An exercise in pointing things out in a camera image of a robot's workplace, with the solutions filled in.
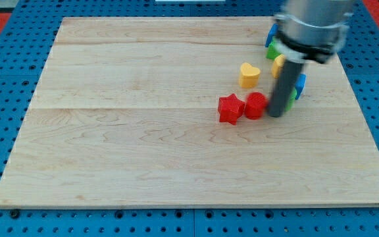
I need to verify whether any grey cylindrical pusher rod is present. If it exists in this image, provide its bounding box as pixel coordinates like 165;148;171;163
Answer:
267;60;305;117

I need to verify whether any green circle block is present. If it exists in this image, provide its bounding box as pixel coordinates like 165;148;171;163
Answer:
284;88;297;112

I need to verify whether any red circle block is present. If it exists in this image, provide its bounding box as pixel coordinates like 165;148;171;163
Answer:
245;92;268;120

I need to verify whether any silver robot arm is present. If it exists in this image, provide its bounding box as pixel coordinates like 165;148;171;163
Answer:
267;0;355;117

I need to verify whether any yellow heart block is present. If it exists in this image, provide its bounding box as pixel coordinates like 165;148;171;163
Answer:
238;63;261;89

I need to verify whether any yellow block behind rod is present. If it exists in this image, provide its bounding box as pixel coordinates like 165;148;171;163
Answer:
271;54;286;79

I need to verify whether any blue block right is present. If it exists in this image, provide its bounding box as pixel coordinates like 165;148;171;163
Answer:
295;74;307;100

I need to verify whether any blue block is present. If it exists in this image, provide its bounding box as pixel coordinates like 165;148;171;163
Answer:
265;23;278;47
295;74;307;100

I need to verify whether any green block top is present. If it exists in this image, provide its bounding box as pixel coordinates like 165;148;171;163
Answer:
266;38;281;60

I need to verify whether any blue block top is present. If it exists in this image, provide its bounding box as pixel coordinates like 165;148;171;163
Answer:
265;23;278;47

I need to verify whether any red star block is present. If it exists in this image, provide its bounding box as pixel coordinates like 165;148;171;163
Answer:
217;93;245;125

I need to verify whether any wooden board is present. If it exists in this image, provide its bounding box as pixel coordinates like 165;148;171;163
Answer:
0;17;379;209

